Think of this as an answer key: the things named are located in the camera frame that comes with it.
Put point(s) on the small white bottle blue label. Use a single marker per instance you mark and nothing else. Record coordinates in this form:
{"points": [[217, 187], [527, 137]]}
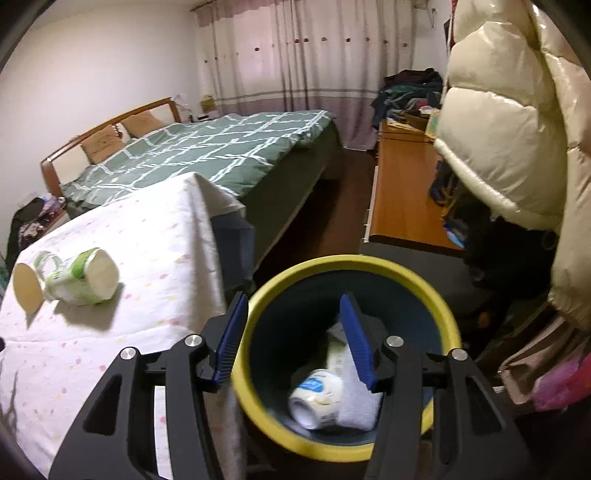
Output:
{"points": [[314, 392]]}

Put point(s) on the green plaid bedspread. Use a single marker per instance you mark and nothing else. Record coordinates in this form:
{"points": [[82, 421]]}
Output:
{"points": [[207, 147]]}

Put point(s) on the green and white bottle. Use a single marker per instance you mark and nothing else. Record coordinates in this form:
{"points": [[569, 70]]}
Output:
{"points": [[87, 277]]}

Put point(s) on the dark hanging clothes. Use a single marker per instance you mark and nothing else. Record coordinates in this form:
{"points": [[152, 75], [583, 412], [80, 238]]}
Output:
{"points": [[498, 249]]}

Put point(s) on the yellow rimmed trash bin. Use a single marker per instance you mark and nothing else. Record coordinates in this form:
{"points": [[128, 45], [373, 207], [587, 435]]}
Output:
{"points": [[360, 265]]}

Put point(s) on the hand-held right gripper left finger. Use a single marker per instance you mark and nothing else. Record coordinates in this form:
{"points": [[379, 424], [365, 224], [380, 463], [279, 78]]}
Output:
{"points": [[230, 344]]}

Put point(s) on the brown pillow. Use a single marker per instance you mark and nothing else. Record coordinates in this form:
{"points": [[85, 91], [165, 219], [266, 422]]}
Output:
{"points": [[102, 143], [143, 123]]}

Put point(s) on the tan round lid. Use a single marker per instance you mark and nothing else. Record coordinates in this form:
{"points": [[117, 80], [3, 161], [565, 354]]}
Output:
{"points": [[27, 288]]}

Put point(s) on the pile of mixed clothes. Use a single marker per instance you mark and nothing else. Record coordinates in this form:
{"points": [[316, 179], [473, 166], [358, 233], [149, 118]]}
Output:
{"points": [[406, 94]]}

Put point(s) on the cream puffer jacket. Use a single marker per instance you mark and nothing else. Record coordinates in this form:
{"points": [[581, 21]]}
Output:
{"points": [[503, 138]]}

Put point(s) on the dark clothes heap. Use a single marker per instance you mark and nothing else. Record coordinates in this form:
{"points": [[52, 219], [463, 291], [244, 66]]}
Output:
{"points": [[27, 226]]}

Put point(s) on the striped pink curtain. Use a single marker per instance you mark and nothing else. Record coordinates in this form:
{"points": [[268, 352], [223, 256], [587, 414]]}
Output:
{"points": [[300, 55]]}

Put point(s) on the small tan box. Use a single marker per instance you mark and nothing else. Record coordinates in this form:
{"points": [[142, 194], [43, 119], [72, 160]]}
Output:
{"points": [[207, 104]]}

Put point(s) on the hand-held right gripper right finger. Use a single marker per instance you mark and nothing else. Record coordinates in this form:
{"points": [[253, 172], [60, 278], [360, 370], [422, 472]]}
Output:
{"points": [[358, 344]]}

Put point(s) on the wooden bed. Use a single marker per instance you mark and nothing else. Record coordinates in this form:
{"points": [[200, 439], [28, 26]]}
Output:
{"points": [[286, 194]]}

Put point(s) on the white nightstand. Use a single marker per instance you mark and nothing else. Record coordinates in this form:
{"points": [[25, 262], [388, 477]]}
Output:
{"points": [[57, 219]]}

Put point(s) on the wooden desk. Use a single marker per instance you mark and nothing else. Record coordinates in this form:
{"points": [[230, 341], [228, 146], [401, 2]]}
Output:
{"points": [[401, 194]]}

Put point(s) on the white cloth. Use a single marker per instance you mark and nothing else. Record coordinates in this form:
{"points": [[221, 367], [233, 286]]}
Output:
{"points": [[355, 410]]}

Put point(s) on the pink bag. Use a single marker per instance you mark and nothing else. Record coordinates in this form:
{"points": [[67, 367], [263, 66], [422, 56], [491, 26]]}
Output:
{"points": [[554, 374]]}

